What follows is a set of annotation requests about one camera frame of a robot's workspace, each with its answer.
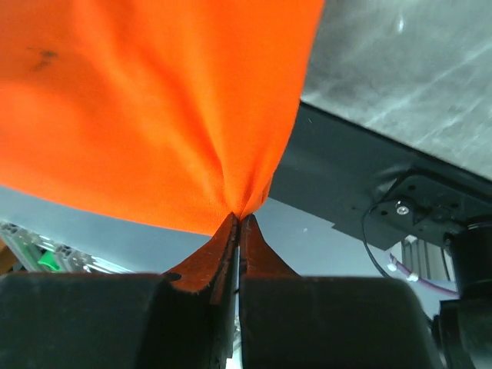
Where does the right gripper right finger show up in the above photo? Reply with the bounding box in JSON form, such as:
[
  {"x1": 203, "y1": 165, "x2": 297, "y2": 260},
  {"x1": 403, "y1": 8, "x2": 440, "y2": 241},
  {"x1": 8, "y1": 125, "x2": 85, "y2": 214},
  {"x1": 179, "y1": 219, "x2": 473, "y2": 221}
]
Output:
[{"x1": 238, "y1": 215, "x2": 298, "y2": 276}]

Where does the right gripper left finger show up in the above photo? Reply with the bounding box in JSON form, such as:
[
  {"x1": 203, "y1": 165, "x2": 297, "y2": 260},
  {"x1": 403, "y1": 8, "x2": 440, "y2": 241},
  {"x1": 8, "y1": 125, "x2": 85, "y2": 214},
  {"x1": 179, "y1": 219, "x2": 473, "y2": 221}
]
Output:
[{"x1": 163, "y1": 214, "x2": 239, "y2": 305}]

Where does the orange t shirt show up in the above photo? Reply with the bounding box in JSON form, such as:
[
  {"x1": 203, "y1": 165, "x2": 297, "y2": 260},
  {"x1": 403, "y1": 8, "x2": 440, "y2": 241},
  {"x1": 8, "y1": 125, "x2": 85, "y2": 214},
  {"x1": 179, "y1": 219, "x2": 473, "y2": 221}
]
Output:
[{"x1": 1, "y1": 1, "x2": 324, "y2": 234}]

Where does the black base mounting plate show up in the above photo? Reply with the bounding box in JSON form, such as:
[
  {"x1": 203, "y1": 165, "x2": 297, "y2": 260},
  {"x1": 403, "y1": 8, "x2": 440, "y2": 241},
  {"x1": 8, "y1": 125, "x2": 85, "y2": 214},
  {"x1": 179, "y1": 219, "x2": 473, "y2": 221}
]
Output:
[{"x1": 270, "y1": 103, "x2": 491, "y2": 250}]

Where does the aluminium frame rail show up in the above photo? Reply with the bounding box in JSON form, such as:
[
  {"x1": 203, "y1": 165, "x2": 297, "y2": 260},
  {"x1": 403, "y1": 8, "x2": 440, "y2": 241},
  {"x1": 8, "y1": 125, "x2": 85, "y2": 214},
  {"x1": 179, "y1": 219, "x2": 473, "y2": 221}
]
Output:
[{"x1": 1, "y1": 222, "x2": 131, "y2": 274}]

